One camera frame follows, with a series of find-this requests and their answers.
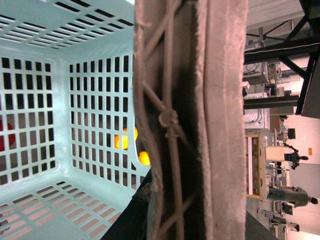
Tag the light blue plastic basket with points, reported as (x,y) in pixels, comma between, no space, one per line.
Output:
(66,72)

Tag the person in grey shirt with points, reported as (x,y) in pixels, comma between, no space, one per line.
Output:
(294,195)

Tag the black metal rack post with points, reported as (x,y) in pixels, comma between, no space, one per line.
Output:
(303,39)

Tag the yellow mango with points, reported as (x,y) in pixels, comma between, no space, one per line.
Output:
(144,158)
(123,140)

